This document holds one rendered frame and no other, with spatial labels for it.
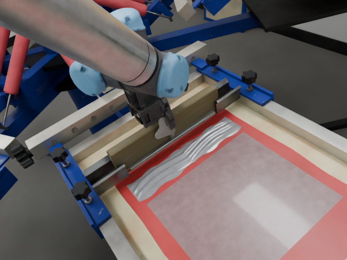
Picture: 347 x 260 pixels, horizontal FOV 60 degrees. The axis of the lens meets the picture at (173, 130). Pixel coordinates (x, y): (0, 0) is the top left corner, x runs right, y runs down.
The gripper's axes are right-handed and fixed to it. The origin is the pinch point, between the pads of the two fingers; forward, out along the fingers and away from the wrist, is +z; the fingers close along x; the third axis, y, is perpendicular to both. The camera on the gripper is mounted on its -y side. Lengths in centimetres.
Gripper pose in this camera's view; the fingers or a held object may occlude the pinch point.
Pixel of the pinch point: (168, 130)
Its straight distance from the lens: 85.0
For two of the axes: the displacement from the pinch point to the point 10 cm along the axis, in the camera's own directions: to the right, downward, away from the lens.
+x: 5.8, 4.8, -6.6
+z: 2.1, 7.0, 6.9
